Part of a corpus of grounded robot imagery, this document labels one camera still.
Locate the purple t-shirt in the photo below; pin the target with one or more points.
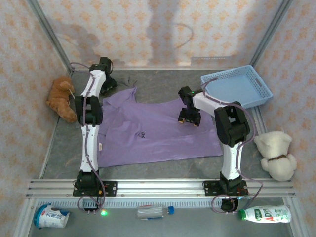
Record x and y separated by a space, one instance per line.
160 128

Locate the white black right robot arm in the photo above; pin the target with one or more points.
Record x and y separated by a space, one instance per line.
207 102

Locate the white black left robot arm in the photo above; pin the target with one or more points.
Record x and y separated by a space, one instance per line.
93 153

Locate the brown plush toy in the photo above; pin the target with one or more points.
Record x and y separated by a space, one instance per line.
60 98

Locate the blue plastic basket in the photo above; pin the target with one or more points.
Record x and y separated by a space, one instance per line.
234 89

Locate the perforated metal strip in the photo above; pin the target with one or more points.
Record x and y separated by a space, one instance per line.
212 58

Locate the white plush bear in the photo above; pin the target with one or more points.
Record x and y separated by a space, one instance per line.
276 148

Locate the black round device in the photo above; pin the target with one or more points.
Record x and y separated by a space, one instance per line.
228 205

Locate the clear plastic bottle blue cap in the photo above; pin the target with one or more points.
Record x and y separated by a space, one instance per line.
150 213

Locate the white milk bottle green cap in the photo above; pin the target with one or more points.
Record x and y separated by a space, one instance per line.
269 214

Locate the black controller box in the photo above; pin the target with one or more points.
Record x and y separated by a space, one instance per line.
90 207

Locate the white yogurt cup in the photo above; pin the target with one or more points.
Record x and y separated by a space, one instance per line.
53 218

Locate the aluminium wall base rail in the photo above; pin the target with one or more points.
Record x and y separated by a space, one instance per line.
153 68

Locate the aluminium side rail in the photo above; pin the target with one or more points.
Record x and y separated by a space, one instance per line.
259 118
48 153

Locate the aluminium frame post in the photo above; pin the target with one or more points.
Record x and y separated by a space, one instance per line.
271 32
50 32

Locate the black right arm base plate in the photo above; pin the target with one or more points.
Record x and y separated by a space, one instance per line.
208 188

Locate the aluminium mounting rail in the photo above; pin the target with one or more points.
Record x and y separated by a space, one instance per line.
160 188

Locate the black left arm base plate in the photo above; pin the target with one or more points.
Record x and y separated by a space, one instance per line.
111 188

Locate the aluminium frame bar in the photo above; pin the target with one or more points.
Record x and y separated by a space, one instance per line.
297 217
24 217

